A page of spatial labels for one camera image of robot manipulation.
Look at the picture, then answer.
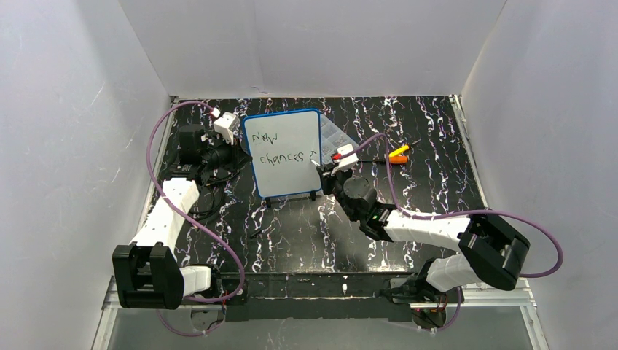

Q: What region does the clear plastic screw box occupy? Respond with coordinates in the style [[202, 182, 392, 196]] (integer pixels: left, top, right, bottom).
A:
[[320, 114, 359, 164]]

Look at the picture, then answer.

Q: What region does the black marker cap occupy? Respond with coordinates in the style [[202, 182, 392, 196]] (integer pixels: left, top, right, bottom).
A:
[[249, 230, 263, 239]]

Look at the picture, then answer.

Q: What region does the orange handled screwdriver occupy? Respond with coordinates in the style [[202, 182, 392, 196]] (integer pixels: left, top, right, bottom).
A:
[[360, 155, 409, 165]]

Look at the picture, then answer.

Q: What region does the yellow handled screwdriver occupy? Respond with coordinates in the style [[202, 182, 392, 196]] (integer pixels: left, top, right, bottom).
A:
[[388, 139, 421, 158]]

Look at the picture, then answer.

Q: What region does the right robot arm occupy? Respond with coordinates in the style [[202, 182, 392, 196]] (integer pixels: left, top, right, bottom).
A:
[[316, 165, 530, 297]]

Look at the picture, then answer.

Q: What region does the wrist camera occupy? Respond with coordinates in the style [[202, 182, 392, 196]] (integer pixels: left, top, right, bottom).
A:
[[213, 112, 240, 146], [331, 144, 359, 176]]

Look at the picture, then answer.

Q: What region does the whiteboard metal stand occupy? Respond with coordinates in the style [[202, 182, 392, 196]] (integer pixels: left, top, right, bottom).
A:
[[263, 190, 320, 209]]

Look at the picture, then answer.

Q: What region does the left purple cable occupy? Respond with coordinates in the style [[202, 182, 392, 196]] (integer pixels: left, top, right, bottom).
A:
[[146, 101, 246, 338]]

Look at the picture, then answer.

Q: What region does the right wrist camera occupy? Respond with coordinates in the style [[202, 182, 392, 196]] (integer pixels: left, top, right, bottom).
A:
[[331, 144, 359, 176]]

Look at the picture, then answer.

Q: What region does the black coiled cable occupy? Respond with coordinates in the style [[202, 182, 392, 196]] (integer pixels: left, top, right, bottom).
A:
[[190, 179, 228, 223]]

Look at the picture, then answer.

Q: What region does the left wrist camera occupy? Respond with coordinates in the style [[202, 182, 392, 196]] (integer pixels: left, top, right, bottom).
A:
[[213, 112, 240, 146]]

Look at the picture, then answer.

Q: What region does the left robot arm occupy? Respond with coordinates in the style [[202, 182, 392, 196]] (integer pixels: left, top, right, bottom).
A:
[[112, 125, 251, 309]]

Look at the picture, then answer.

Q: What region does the blue framed whiteboard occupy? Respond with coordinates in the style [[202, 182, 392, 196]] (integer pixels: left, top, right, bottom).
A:
[[240, 109, 322, 198]]

